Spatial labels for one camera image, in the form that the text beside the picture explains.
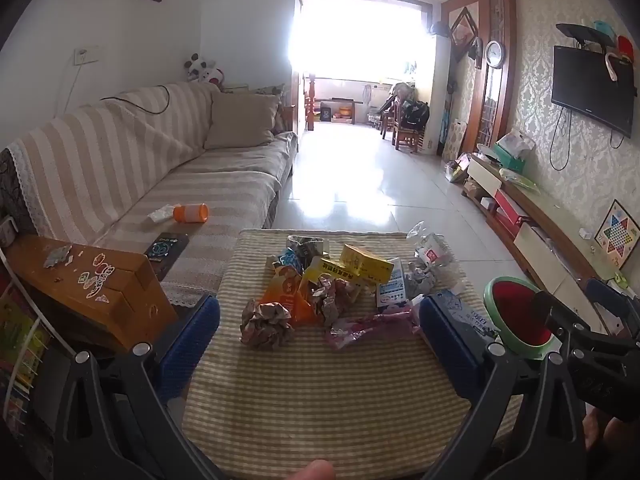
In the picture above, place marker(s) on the rack of colourful books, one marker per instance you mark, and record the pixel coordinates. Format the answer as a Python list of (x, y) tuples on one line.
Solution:
[(20, 340)]

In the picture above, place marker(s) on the patterned paper cup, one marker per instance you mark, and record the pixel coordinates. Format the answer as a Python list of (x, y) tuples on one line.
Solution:
[(307, 246)]

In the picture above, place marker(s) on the white blue carton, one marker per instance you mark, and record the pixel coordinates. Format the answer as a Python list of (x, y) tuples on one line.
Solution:
[(392, 285)]

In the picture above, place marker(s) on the long low television cabinet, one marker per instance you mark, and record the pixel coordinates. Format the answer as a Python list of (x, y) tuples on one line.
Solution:
[(540, 245)]

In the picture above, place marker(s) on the teal box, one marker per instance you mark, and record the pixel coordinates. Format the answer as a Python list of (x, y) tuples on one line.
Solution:
[(510, 162)]

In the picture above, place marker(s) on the star pattern game board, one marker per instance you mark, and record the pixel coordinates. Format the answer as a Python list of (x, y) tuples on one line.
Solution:
[(617, 232)]

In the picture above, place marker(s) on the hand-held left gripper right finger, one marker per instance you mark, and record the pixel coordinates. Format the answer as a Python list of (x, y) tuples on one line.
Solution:
[(447, 345)]

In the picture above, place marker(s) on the white tissue packet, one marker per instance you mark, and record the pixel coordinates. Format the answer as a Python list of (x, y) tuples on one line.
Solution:
[(161, 214)]

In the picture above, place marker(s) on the wooden chair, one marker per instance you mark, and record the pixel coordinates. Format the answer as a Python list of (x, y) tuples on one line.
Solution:
[(407, 137)]

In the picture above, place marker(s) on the sofa with striped beige cover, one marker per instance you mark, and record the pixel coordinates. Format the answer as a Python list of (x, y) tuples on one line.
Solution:
[(100, 160)]

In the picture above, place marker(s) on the person's left hand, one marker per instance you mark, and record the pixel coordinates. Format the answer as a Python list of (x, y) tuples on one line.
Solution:
[(314, 471)]

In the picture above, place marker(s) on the yellow medicine box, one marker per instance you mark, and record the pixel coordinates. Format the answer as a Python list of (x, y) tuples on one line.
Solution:
[(322, 269)]

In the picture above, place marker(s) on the white plush toy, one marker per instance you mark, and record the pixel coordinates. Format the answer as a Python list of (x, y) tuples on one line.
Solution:
[(202, 70)]

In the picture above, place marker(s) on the wooden side table with stickers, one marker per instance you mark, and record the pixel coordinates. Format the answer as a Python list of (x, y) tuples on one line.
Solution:
[(125, 300)]

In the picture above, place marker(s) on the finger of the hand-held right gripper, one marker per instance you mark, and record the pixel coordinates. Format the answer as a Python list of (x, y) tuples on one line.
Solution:
[(612, 305), (550, 310)]

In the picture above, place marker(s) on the patterned cushion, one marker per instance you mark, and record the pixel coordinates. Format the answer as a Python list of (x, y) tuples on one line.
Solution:
[(281, 115)]

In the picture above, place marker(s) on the crushed clear plastic bottle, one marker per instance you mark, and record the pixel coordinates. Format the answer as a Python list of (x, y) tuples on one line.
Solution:
[(430, 247)]

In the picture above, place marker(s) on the diamond shaped wall hanging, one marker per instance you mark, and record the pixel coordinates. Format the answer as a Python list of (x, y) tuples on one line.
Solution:
[(463, 27)]

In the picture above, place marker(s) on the black wall television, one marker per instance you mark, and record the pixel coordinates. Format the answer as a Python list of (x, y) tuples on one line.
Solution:
[(590, 85)]

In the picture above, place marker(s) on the striped beige table cloth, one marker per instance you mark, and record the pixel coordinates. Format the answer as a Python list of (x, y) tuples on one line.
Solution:
[(325, 400)]

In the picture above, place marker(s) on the orange snack packet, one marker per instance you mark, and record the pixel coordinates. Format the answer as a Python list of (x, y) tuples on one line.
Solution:
[(287, 294)]

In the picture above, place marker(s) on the beige pillow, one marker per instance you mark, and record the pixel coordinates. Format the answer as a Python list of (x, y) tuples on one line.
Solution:
[(240, 120)]

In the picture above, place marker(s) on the green bin with red bag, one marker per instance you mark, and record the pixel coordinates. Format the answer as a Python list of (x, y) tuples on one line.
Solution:
[(515, 310)]

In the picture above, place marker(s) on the white box with blue print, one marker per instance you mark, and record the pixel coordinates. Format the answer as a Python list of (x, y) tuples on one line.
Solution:
[(470, 317)]

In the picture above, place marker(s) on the yellow drink carton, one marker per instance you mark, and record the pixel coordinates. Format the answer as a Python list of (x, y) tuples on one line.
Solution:
[(367, 262)]

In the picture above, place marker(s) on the red patterned paper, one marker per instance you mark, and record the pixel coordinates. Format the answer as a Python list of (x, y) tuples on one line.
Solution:
[(330, 302)]

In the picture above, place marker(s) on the black bag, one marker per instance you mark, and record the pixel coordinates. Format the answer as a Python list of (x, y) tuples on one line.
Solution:
[(416, 112)]

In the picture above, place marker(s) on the pink plastic wrapper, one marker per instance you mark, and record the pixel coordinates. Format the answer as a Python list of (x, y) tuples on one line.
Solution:
[(365, 331)]

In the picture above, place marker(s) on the crumpled brown paper ball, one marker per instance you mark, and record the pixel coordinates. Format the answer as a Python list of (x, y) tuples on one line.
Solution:
[(265, 327)]

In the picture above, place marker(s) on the orange capped plastic bottle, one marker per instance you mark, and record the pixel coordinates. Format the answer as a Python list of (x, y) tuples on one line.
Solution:
[(192, 213)]

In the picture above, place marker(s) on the round wall clock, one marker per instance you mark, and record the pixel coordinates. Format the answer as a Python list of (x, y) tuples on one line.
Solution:
[(494, 53)]

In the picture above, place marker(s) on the wooden railing post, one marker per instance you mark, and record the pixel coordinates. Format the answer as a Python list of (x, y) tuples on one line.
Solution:
[(311, 105)]

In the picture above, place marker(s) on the white standing air conditioner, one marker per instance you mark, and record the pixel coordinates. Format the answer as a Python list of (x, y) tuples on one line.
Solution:
[(441, 95)]

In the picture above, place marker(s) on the person's right hand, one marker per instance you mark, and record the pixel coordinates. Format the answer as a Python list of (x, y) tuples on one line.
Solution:
[(600, 427)]

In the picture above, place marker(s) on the crumpled silver foil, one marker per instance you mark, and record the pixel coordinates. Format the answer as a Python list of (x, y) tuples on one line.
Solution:
[(422, 280)]

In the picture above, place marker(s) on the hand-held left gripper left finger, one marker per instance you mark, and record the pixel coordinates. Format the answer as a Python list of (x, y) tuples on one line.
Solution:
[(192, 345)]

